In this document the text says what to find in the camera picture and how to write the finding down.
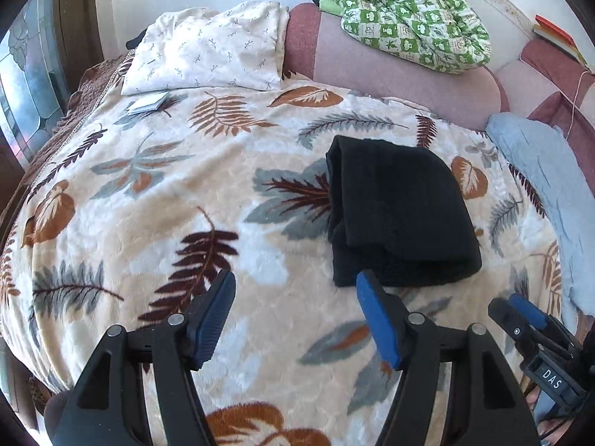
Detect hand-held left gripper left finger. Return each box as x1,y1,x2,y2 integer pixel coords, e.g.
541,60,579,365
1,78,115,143
56,268,238,446

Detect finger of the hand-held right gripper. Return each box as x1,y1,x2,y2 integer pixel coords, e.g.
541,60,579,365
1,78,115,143
508,293,580,355
487,297,543,364

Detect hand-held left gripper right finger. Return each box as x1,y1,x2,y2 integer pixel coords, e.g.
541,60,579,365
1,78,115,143
356,269,542,446

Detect black pants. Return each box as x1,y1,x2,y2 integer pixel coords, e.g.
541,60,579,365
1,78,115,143
325,135,483,289

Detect leaf print blanket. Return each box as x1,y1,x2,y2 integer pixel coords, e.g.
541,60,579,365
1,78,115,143
0,79,566,446

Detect light blue cloth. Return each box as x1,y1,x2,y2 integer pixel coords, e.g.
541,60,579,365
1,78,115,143
485,112,592,332

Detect spotted brown cloth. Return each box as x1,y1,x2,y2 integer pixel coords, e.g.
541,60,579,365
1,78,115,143
29,375,53,405

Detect pink upholstered headboard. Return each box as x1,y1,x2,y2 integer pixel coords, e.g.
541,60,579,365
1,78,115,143
281,2,595,141

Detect white twig print pillow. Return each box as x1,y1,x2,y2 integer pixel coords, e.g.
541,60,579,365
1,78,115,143
121,1,292,96

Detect small stack of books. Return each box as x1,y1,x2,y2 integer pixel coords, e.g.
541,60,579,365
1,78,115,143
532,14,594,73

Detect green checked cloth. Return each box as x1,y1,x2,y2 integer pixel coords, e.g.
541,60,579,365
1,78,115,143
300,0,493,74

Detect stained glass panel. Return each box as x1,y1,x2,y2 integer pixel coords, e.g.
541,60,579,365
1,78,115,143
0,0,71,169

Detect thin pale cord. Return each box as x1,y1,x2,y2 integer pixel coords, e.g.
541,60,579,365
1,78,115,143
564,70,588,140

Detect wooden frame post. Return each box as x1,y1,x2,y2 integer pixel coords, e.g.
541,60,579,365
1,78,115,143
55,0,104,85

